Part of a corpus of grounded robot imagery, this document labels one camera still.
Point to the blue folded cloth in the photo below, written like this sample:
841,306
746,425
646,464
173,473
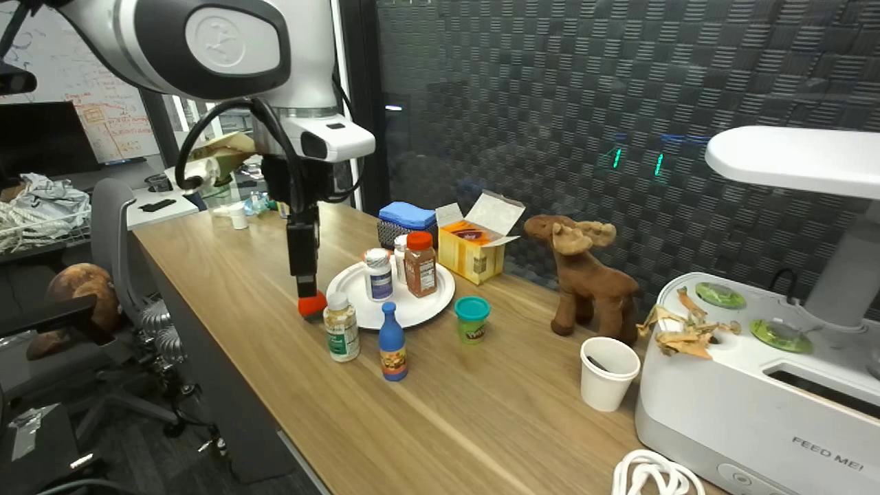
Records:
411,216

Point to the white paper cup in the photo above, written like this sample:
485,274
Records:
606,380

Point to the orange plush ball toy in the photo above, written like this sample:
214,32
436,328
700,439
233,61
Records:
310,306

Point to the clear plastic container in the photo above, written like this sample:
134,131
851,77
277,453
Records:
218,190

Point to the white planter appliance with lamp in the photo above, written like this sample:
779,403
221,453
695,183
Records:
731,413

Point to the white bottle green label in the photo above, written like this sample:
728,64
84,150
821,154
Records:
342,335

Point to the brown spice bottle orange cap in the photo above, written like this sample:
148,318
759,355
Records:
420,271

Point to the white round plate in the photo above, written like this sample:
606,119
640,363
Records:
415,306

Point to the brown moose plush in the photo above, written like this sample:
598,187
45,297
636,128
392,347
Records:
595,284

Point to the grey crumpled cloth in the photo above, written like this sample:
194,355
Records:
42,216

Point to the large white pill bottle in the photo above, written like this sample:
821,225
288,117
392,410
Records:
376,280

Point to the grey woven basket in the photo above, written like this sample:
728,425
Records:
425,240

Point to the black office chair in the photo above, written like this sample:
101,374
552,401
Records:
35,366

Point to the teal lid putty tub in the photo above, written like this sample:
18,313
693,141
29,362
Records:
473,318

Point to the dried brown plant stems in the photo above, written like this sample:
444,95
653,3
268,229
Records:
683,341

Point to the yellow cardboard box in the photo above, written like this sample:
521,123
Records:
470,258

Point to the small blue bottle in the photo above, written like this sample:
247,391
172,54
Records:
392,346

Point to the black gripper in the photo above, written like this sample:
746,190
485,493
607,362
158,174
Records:
306,183

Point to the brown furry object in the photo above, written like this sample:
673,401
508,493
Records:
84,289

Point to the small white cup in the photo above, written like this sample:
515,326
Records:
236,218

